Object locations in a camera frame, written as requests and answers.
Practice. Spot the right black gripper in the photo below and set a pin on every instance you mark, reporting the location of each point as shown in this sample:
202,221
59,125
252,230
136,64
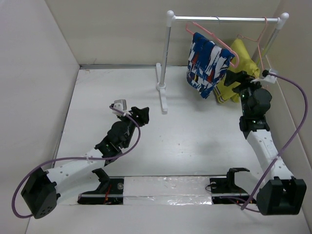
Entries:
241,77

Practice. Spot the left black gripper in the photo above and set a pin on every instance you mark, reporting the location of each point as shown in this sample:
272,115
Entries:
140,115

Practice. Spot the blue white red patterned trousers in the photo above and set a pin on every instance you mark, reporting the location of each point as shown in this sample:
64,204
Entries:
207,64

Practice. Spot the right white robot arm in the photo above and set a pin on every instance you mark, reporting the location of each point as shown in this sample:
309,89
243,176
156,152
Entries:
278,191

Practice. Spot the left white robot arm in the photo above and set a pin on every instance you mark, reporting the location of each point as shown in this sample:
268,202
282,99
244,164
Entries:
43,190

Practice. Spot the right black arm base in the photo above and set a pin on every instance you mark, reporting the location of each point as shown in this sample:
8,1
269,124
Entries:
235,186

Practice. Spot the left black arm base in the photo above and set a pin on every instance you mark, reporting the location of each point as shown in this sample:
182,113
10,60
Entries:
108,192

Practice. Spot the yellow folded garment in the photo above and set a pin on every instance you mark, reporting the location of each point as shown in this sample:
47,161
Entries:
224,93

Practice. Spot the white metal clothes rack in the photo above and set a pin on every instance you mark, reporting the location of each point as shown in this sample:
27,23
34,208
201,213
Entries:
171,18

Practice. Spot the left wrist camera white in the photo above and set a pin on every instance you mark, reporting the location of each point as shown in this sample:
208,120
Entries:
119,107

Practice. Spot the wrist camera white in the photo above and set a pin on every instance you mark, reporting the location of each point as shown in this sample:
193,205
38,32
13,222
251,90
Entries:
119,107
267,77

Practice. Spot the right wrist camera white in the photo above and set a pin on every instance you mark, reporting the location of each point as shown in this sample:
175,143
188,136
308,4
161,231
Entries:
267,77

